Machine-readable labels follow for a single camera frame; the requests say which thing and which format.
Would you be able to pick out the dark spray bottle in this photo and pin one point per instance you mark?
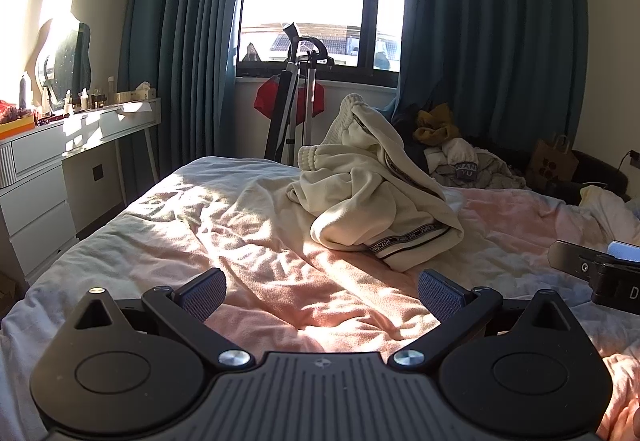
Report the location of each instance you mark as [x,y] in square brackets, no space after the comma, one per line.
[25,91]

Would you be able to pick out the white dressing table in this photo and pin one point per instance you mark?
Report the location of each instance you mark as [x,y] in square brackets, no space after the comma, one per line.
[40,201]

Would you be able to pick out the pile of clothes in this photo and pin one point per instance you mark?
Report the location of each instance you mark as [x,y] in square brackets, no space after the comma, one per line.
[492,171]

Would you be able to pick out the bunched pastel duvet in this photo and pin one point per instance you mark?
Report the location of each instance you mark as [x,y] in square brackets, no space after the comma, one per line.
[610,211]

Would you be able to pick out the brown paper bag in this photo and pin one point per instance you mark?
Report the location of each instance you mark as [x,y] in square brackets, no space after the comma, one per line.
[555,163]

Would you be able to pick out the white garment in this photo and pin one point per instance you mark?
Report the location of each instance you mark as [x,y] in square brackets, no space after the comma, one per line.
[455,151]

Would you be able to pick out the mustard garment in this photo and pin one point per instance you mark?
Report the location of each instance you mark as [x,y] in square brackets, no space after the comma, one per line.
[435,128]

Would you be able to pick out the tissue box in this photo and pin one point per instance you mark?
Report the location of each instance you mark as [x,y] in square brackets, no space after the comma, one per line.
[135,93]

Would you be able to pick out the black wall socket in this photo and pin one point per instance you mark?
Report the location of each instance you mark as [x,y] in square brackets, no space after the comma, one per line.
[97,172]

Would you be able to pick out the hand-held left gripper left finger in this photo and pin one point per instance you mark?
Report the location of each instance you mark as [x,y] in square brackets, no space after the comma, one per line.
[202,293]

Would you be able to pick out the wall outlet with plug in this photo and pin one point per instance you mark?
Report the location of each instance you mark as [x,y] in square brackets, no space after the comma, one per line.
[627,160]

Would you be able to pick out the cream sweatshirt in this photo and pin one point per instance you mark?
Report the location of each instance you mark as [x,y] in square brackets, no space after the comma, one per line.
[350,181]

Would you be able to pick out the teal curtain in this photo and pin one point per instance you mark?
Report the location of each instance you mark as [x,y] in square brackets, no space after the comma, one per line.
[185,46]
[490,21]

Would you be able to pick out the orange box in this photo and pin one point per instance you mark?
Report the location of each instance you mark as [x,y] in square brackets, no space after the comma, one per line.
[17,123]

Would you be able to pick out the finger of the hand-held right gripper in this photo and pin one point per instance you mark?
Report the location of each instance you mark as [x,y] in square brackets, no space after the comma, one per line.
[570,257]

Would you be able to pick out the small cosmetic bottle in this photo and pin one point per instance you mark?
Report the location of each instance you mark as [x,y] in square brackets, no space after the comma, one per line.
[84,100]
[68,103]

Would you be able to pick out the pink bed blanket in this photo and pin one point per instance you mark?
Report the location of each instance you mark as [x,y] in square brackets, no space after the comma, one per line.
[225,231]

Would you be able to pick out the dark navy garment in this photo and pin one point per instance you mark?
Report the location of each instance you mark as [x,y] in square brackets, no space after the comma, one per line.
[407,141]

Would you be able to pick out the wavy mirror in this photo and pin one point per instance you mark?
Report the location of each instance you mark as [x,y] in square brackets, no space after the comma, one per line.
[70,66]

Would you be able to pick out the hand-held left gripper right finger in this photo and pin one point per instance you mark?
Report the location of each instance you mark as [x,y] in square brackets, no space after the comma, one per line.
[440,293]

